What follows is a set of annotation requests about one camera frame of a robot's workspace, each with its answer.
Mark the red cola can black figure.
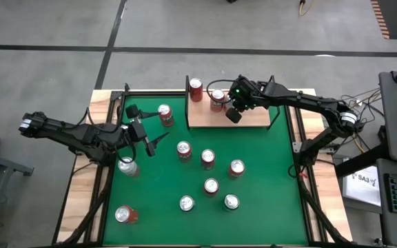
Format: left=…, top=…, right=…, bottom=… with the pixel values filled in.
left=200, top=148, right=216, bottom=171

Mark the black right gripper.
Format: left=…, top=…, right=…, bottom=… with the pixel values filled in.
left=225, top=74, right=272, bottom=125

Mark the red Coke Zero can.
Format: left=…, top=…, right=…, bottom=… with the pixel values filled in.
left=203, top=177, right=220, bottom=198

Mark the black support beam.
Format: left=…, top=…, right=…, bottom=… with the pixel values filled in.
left=334, top=143, right=392, bottom=178

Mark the grey metal cart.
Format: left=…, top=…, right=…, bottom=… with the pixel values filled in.
left=0, top=147, right=34, bottom=248

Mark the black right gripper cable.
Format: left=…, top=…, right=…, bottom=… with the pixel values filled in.
left=205, top=79, right=236, bottom=105

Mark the white SA3 sign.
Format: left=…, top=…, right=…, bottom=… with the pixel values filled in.
left=342, top=166, right=382, bottom=207

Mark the tangled cable bundle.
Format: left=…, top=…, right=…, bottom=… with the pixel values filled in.
left=332, top=87, right=385, bottom=154

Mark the yellow cable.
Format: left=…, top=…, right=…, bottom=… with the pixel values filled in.
left=298, top=0, right=315, bottom=17

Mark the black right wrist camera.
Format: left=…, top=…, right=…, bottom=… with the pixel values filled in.
left=227, top=75, right=251, bottom=99

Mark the red soda can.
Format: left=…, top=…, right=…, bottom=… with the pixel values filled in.
left=227, top=158, right=246, bottom=180

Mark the wooden shelf with black frame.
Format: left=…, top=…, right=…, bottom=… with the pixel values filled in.
left=183, top=74, right=281, bottom=131

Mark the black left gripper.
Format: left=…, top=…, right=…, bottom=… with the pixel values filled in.
left=121, top=104, right=170, bottom=158

